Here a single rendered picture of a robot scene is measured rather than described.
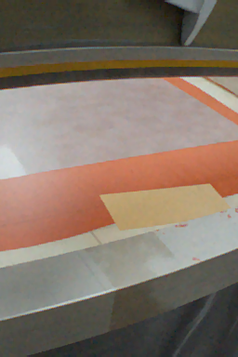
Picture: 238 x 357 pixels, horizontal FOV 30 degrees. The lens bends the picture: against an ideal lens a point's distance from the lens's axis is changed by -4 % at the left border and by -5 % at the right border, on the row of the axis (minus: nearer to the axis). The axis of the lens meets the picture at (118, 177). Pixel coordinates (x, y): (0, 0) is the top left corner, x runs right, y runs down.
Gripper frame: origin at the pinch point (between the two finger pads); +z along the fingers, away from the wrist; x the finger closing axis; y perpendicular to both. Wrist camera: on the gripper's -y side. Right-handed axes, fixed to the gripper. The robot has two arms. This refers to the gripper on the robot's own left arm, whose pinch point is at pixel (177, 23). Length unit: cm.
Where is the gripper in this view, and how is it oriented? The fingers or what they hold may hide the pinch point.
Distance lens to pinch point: 36.7
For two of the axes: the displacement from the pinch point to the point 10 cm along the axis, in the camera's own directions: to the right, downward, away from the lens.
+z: -1.3, 8.6, 5.0
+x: 4.9, 4.9, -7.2
